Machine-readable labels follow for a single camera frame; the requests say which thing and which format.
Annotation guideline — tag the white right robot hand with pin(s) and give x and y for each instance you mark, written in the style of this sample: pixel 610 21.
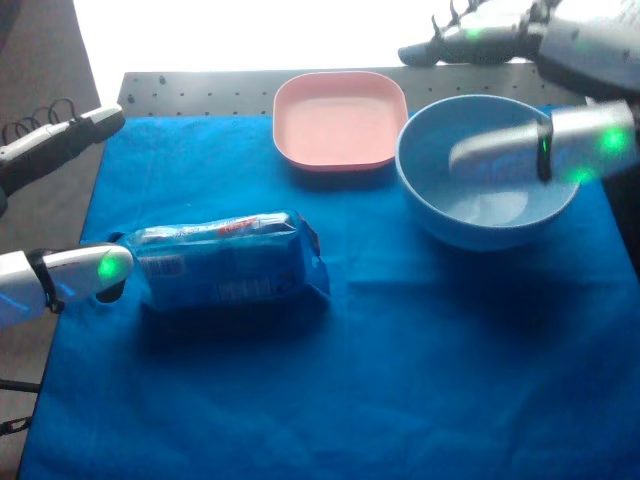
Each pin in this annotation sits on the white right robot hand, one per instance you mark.
pixel 575 50

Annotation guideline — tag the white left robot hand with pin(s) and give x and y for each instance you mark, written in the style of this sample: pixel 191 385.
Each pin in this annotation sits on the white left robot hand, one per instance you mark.
pixel 75 272

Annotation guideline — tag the blue snack packet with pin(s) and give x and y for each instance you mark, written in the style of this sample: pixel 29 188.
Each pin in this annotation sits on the blue snack packet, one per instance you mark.
pixel 225 270

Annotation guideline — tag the light blue bowl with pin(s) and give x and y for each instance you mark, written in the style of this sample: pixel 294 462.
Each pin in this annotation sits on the light blue bowl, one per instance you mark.
pixel 480 220

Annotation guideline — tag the pink square plate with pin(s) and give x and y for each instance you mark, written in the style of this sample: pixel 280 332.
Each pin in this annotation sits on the pink square plate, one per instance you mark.
pixel 340 125

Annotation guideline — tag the blue table cloth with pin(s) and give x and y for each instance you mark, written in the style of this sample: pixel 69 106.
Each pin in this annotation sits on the blue table cloth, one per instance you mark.
pixel 350 375

